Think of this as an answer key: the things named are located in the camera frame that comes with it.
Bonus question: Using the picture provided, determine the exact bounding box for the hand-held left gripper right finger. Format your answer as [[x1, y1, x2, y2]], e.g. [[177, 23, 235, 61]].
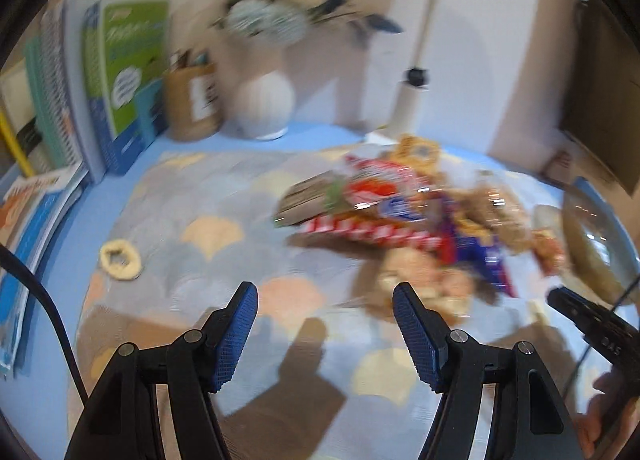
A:
[[392, 282, 583, 460]]

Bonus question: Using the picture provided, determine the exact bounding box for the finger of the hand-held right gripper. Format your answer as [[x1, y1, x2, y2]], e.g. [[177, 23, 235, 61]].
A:
[[546, 287, 608, 337]]

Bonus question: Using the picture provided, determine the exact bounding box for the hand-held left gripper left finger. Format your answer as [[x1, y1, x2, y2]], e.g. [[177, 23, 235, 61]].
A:
[[64, 281, 259, 460]]

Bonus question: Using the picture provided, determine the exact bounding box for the clear glass bowl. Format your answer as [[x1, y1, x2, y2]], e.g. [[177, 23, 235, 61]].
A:
[[532, 175, 640, 305]]

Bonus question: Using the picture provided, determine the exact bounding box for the ring biscuit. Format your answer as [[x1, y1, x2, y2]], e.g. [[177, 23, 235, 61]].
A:
[[99, 238, 143, 281]]

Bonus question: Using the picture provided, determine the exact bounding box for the pile of snack packets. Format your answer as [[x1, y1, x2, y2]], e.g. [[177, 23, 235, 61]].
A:
[[272, 135, 571, 321]]

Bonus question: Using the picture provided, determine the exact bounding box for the person's right hand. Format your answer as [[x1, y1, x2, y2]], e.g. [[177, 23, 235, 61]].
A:
[[574, 371, 640, 459]]

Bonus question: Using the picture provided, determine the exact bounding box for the patterned table mat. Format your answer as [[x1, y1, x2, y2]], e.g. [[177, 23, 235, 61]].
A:
[[75, 150, 601, 460]]

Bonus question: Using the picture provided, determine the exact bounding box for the dark brown snack packet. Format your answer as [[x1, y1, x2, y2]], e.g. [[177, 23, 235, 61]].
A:
[[272, 175, 346, 228]]

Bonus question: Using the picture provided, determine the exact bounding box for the brown pen holder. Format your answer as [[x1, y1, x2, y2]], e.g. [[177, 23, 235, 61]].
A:
[[164, 62, 223, 142]]

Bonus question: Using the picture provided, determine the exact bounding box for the stack of flat magazines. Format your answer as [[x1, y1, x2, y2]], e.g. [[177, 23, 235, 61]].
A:
[[0, 162, 91, 377]]

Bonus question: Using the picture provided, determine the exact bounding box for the white ribbed vase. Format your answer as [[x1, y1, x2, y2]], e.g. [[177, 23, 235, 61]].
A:
[[235, 72, 296, 141]]

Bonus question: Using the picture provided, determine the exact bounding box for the white desk lamp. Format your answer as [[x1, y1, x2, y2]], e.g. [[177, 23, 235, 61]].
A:
[[365, 0, 453, 145]]

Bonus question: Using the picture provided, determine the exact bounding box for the small teal book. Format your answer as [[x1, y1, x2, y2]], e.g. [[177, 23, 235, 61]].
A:
[[134, 84, 170, 141]]

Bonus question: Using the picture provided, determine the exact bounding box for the yellow rod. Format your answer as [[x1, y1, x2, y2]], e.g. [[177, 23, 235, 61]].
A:
[[0, 110, 36, 178]]

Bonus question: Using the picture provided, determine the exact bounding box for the teal spiral notebook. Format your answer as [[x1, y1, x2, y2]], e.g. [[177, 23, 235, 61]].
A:
[[25, 37, 76, 171]]

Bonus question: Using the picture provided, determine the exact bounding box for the green and blue book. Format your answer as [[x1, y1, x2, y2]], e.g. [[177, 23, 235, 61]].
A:
[[82, 0, 171, 175]]

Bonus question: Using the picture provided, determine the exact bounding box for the grey spiral notebook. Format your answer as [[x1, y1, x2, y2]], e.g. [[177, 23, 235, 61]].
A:
[[40, 0, 107, 185]]

